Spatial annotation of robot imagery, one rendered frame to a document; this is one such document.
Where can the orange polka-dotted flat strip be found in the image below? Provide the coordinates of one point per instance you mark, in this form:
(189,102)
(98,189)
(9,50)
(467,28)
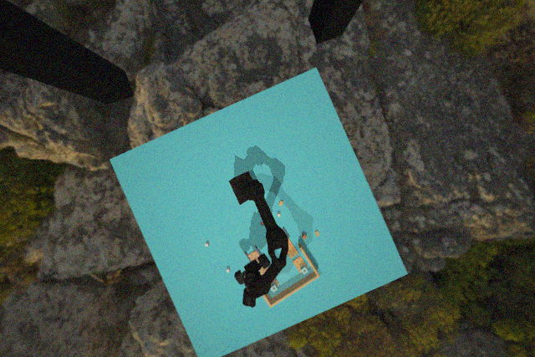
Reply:
(291,247)

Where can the tan strip with purple zigzag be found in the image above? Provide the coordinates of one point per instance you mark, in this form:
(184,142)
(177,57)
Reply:
(254,255)

